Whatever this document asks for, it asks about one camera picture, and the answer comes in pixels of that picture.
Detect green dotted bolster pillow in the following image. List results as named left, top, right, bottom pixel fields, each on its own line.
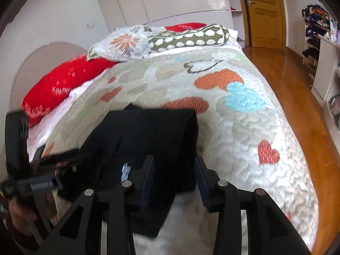
left=147, top=24, right=230, bottom=51

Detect heart-patterned quilt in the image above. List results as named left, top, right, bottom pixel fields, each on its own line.
left=40, top=46, right=319, bottom=255

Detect person's left hand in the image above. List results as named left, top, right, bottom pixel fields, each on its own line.
left=8, top=200, right=38, bottom=235

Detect white bed sheet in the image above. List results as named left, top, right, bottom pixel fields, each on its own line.
left=27, top=69, right=112, bottom=160

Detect wooden door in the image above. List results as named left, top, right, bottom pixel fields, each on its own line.
left=238, top=0, right=287, bottom=49

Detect round beige bed panel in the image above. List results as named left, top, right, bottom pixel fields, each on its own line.
left=11, top=41, right=88, bottom=109

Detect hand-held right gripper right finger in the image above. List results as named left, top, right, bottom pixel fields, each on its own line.
left=195, top=156, right=311, bottom=255

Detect white shelf unit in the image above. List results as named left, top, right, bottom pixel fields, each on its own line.
left=311, top=36, right=340, bottom=101

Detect rack with clothes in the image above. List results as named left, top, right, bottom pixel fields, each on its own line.
left=301, top=4, right=339, bottom=72

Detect red patterned pillow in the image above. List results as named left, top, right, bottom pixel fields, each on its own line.
left=21, top=54, right=120, bottom=125
left=163, top=23, right=208, bottom=32

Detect curved white bed headboard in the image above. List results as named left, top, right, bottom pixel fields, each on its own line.
left=141, top=9, right=235, bottom=31

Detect black pants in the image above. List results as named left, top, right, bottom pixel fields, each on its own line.
left=57, top=103, right=200, bottom=238

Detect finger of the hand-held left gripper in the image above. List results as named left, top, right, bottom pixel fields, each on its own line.
left=32, top=149, right=88, bottom=165
left=34, top=163, right=78, bottom=176

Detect white floral pillow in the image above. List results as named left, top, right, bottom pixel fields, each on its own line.
left=88, top=24, right=165, bottom=61

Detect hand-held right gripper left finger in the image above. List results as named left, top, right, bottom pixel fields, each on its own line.
left=40, top=155, right=154, bottom=255

